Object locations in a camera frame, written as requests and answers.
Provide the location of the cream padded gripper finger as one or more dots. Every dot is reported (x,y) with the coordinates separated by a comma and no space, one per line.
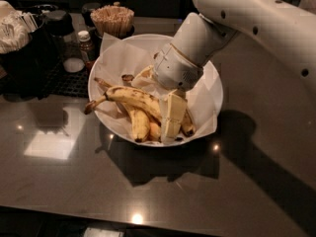
(145,78)
(172,106)

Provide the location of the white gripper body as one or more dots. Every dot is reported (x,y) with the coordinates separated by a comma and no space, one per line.
(173,69)

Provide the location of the long yellow banana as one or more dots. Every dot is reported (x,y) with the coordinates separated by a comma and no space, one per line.
(187,127)

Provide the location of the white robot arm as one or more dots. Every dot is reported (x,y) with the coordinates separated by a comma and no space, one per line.
(284,30)

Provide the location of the top spotted yellow banana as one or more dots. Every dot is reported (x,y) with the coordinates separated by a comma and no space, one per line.
(128,95)

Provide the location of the white bowl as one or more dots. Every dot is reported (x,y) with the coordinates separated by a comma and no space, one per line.
(210,93)

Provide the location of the middle hidden yellow banana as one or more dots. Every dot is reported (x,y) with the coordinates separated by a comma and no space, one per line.
(155,129)

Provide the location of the lower left yellow banana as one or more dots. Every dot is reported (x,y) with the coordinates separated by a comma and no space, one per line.
(140,124)

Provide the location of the white paper liner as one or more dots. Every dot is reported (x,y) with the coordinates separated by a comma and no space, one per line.
(121,56)

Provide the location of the wooden stir sticks bundle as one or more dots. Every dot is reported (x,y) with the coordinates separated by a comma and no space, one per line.
(113,20)

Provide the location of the small brown sauce bottle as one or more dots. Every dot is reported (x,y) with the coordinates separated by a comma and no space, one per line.
(87,49)

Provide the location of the black rubber mesh mat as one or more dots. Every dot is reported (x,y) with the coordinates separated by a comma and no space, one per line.
(62,83)

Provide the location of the dark lidded jar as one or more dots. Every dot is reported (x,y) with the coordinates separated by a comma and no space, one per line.
(86,11)

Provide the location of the black lidded glass shaker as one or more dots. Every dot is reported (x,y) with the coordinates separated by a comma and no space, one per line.
(59,24)

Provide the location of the black condiment caddy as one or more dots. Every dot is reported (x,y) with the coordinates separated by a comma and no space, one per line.
(26,68)

